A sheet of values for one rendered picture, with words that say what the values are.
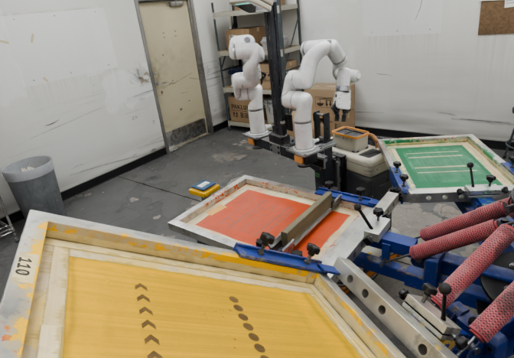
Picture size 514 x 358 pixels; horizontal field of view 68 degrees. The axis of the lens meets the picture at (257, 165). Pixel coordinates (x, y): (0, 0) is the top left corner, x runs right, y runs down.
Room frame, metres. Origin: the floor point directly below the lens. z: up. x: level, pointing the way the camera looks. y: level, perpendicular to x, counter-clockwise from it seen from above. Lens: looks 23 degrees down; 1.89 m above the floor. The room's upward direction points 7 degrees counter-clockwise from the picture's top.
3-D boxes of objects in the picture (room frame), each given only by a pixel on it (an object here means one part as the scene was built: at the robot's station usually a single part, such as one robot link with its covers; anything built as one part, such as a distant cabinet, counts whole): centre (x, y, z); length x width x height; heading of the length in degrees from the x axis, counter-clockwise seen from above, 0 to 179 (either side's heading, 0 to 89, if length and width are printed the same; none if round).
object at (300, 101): (1.96, -0.26, 1.37); 0.13 x 0.10 x 0.16; 42
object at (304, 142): (1.97, -0.28, 1.21); 0.16 x 0.13 x 0.15; 123
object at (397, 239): (1.19, -0.47, 1.02); 0.17 x 0.06 x 0.05; 50
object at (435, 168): (1.77, -1.00, 1.05); 1.08 x 0.61 x 0.23; 170
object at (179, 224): (1.55, -0.04, 0.97); 0.79 x 0.58 x 0.04; 50
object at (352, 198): (1.61, -0.40, 0.98); 0.30 x 0.05 x 0.07; 50
